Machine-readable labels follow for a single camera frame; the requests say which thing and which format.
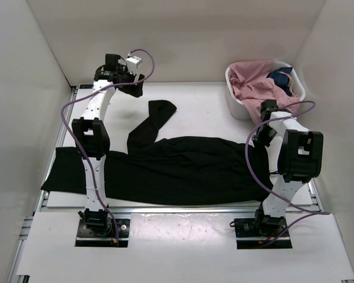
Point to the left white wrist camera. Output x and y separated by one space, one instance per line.
133 62

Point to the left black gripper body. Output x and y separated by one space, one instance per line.
131 89

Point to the pink garment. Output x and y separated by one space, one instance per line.
268 97

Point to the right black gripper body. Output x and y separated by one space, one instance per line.
264 136

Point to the white front cover board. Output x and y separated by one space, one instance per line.
183 248

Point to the navy blue garment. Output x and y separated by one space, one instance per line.
283 79

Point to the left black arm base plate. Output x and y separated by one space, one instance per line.
86 237

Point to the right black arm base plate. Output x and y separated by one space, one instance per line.
250 234

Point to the black trousers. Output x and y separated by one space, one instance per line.
184 171

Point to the blue label sticker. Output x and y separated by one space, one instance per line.
86 86

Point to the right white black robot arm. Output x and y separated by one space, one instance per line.
299 161

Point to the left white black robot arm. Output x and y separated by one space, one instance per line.
92 139

